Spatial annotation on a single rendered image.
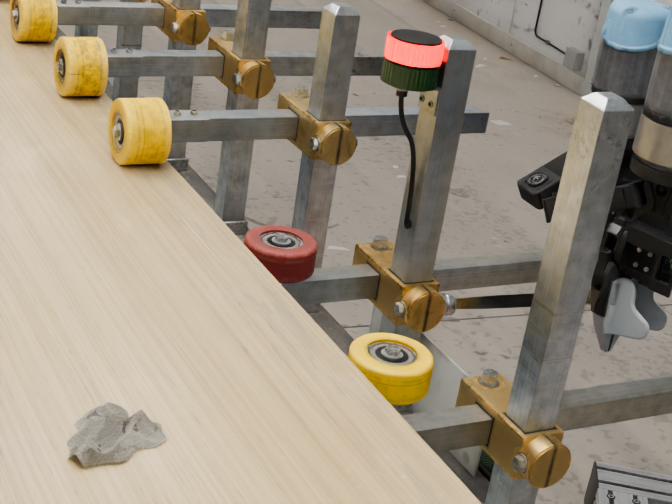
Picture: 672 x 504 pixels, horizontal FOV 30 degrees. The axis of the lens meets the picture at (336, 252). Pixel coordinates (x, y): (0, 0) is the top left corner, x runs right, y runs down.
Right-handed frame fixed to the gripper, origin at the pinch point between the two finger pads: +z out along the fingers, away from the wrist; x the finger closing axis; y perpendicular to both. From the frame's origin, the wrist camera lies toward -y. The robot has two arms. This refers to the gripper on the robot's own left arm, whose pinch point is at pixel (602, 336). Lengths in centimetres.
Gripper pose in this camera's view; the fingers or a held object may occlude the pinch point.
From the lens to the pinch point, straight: 131.8
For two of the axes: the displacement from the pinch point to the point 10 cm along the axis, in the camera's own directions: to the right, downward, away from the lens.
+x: 6.8, -2.1, 7.0
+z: -1.4, 9.0, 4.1
